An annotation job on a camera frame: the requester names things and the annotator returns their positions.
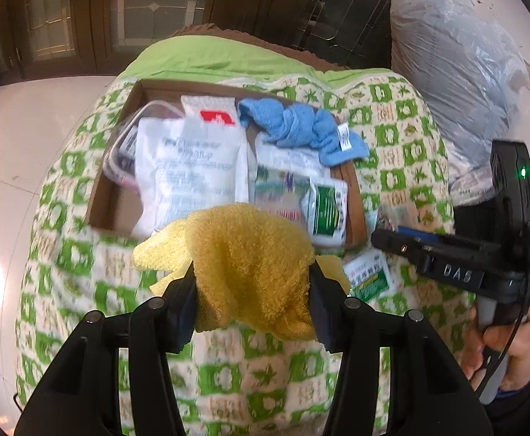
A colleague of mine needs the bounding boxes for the bag of coloured sticks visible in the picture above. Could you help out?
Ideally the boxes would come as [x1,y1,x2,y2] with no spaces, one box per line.
[375,203,417,230]

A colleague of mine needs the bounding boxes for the green herbal granule sachet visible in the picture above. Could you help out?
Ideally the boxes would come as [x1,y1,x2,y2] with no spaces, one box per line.
[300,177,348,248]

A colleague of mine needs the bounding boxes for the dried fruit snack bag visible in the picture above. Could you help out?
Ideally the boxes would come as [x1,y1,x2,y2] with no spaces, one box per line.
[253,165,309,229]

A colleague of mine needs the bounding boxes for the yellow towel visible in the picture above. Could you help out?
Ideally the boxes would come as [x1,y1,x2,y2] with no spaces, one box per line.
[132,203,351,340]

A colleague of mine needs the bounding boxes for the blue towel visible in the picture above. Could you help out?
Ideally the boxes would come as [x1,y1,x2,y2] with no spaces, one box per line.
[237,98,370,167]

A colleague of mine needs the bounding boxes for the red label wet wipe packet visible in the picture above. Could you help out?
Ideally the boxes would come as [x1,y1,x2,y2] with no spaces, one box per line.
[180,96,239,126]

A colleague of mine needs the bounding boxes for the clear fairy pouch hair ties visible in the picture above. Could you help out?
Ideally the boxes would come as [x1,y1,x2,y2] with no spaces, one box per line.
[100,99,187,192]

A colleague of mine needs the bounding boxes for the white medical gauze packet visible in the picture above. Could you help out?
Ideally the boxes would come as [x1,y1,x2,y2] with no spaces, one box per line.
[254,132,331,178]

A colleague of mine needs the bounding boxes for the person's right hand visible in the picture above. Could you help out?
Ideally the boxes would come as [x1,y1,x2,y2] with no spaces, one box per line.
[460,307,530,392]

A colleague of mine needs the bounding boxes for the green frog pattern quilt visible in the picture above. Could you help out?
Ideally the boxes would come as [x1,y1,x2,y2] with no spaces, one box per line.
[13,35,475,436]

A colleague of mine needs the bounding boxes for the large grey plastic bag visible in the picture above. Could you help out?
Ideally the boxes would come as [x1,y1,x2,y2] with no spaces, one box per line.
[390,0,529,206]

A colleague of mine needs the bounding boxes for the shallow cardboard box tray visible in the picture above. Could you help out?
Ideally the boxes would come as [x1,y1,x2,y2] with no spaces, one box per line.
[86,80,369,250]

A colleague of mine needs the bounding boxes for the wooden glass door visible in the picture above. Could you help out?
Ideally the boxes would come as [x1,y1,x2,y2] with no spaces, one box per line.
[0,0,392,86]

